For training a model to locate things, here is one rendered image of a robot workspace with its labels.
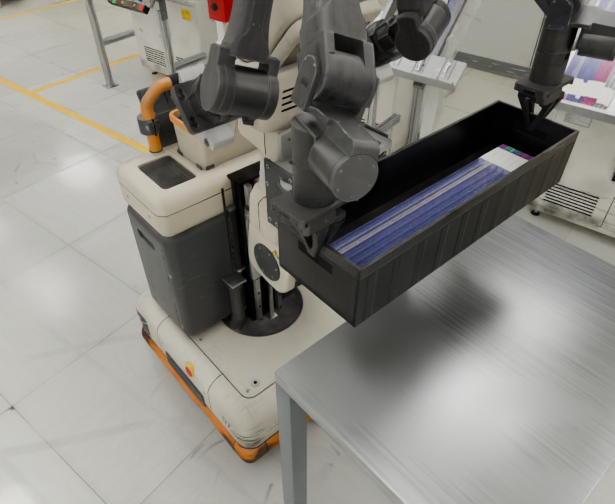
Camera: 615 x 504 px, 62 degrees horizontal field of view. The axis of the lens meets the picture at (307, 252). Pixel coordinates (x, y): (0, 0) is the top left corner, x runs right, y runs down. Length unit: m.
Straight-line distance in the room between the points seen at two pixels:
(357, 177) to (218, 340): 1.14
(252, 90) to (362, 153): 0.32
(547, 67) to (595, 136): 1.45
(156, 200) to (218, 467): 0.85
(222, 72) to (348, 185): 0.32
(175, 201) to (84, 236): 1.36
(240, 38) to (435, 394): 0.63
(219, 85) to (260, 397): 0.94
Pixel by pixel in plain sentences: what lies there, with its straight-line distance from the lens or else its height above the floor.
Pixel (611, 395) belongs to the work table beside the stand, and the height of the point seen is 0.80.
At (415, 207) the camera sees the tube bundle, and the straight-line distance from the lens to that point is 0.89.
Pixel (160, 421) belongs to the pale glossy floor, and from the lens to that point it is 1.83.
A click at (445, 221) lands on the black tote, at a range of 0.77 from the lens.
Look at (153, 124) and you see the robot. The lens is 1.42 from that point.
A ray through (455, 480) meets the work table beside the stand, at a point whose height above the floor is 0.80.
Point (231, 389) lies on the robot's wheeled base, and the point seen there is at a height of 0.28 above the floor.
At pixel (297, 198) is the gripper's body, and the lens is 0.64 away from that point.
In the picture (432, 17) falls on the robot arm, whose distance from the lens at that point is 1.11.
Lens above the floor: 1.52
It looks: 41 degrees down
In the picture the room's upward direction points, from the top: straight up
